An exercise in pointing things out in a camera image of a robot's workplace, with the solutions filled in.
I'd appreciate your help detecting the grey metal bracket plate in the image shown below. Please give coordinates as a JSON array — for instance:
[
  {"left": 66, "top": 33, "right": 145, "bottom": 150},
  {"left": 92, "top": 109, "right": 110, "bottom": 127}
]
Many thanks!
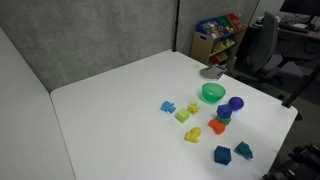
[{"left": 199, "top": 64, "right": 228, "bottom": 83}]

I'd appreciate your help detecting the wooden toy storage shelf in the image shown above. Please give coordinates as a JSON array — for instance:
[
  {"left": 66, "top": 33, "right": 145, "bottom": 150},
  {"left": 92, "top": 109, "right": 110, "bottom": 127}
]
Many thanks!
[{"left": 189, "top": 12, "right": 248, "bottom": 71}]

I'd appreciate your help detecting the dark blue cube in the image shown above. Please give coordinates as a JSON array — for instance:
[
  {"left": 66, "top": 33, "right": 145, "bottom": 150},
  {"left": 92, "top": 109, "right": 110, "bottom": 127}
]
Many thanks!
[{"left": 213, "top": 145, "right": 232, "bottom": 166}]

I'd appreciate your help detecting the green block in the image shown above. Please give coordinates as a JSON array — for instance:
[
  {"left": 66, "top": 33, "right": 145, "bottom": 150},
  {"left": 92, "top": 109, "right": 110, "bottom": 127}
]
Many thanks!
[{"left": 215, "top": 114, "right": 232, "bottom": 126}]

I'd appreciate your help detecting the thin black stand pole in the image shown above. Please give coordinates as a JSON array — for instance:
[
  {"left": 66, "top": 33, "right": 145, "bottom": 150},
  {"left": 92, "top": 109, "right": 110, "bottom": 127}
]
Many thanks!
[{"left": 171, "top": 0, "right": 181, "bottom": 53}]

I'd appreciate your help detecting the purple bumpy ball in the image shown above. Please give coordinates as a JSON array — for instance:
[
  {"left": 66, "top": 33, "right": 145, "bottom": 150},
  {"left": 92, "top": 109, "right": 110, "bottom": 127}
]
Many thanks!
[{"left": 228, "top": 96, "right": 245, "bottom": 112}]

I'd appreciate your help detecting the black clamp with orange tips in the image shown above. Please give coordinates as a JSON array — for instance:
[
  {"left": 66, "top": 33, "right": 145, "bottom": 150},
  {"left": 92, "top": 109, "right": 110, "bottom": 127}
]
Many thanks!
[
  {"left": 262, "top": 159, "right": 303, "bottom": 180},
  {"left": 288, "top": 143, "right": 320, "bottom": 168}
]

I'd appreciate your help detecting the office desk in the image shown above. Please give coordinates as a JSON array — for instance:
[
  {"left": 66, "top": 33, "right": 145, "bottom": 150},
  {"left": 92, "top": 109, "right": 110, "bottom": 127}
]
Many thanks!
[{"left": 249, "top": 16, "right": 320, "bottom": 43}]

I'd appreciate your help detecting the light blue toy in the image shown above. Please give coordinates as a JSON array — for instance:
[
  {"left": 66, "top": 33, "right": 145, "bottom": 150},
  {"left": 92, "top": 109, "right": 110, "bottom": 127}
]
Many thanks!
[{"left": 160, "top": 100, "right": 177, "bottom": 115}]

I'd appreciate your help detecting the black computer monitor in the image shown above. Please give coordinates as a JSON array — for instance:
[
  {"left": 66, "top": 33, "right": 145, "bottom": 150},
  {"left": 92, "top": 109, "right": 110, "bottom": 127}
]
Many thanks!
[{"left": 279, "top": 0, "right": 320, "bottom": 18}]

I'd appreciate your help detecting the lime green cube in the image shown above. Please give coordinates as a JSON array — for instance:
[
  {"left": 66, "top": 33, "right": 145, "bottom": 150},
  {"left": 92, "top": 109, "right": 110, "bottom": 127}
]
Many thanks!
[{"left": 174, "top": 108, "right": 191, "bottom": 124}]

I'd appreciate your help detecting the grey office chair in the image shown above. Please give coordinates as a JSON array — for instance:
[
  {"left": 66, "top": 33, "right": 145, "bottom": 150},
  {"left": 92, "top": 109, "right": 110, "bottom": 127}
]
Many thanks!
[{"left": 233, "top": 11, "right": 304, "bottom": 91}]

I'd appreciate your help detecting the orange toy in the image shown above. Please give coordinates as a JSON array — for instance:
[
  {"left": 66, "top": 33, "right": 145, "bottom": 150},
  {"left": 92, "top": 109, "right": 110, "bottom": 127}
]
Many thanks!
[{"left": 207, "top": 118, "right": 228, "bottom": 135}]

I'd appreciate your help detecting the thick black tripod leg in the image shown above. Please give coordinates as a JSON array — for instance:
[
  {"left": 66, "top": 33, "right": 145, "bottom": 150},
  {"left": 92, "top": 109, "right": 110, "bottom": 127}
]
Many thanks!
[{"left": 281, "top": 64, "right": 320, "bottom": 109}]

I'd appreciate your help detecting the yellow spiky star toy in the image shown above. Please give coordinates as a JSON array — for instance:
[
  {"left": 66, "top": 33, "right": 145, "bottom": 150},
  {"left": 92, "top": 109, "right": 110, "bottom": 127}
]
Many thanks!
[{"left": 186, "top": 102, "right": 201, "bottom": 115}]

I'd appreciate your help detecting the dark blue polyhedron block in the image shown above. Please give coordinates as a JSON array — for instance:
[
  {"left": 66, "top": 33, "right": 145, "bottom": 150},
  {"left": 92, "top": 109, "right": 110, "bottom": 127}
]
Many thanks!
[{"left": 216, "top": 104, "right": 233, "bottom": 120}]

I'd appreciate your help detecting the green plastic bowl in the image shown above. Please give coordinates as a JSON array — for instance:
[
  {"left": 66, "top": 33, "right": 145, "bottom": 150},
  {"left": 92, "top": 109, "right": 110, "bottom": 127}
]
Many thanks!
[{"left": 201, "top": 82, "right": 227, "bottom": 104}]

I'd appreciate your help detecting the teal toy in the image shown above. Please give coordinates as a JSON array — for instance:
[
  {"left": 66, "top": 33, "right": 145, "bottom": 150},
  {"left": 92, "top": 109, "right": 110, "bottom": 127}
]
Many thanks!
[{"left": 234, "top": 141, "right": 254, "bottom": 160}]

